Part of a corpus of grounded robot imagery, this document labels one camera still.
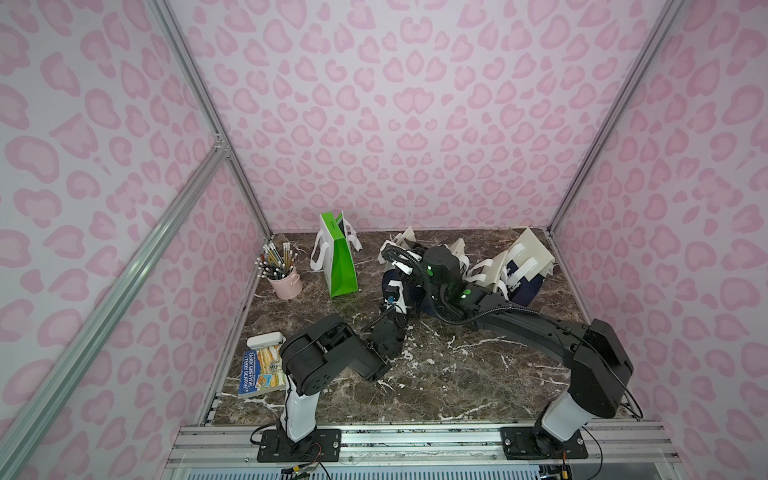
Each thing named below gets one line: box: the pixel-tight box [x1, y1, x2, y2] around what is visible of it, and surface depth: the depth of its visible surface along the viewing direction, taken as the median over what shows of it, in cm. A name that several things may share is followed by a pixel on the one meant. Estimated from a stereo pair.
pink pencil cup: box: [266, 268, 303, 300], surface depth 98 cm
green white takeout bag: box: [310, 211, 363, 298], surface depth 91 cm
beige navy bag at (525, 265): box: [498, 227, 555, 307], surface depth 85 cm
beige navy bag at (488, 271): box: [463, 250, 510, 300], surface depth 83 cm
